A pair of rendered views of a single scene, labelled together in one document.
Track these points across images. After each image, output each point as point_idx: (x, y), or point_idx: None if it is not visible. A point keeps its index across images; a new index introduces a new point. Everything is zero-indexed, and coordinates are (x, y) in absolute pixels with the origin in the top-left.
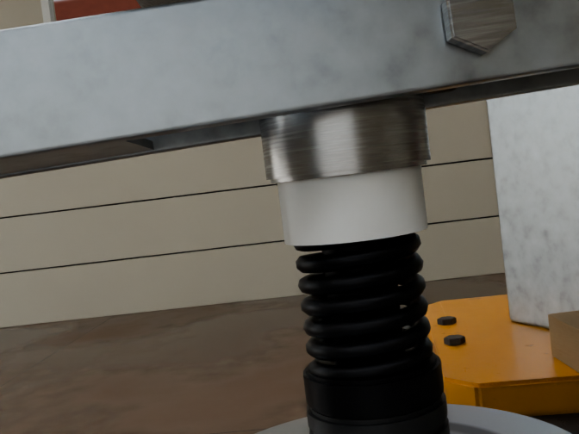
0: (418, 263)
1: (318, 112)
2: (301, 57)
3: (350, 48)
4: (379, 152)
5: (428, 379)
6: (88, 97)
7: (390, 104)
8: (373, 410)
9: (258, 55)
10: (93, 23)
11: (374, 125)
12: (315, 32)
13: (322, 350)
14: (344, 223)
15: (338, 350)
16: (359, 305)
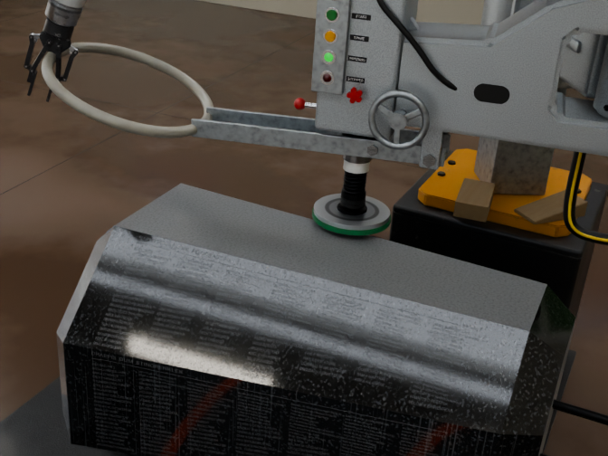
0: (363, 177)
1: None
2: (346, 147)
3: (353, 148)
4: (357, 161)
5: (359, 196)
6: (314, 145)
7: None
8: (348, 198)
9: (339, 146)
10: (317, 135)
11: (357, 156)
12: (348, 145)
13: (344, 186)
14: (350, 169)
15: (346, 187)
16: (350, 182)
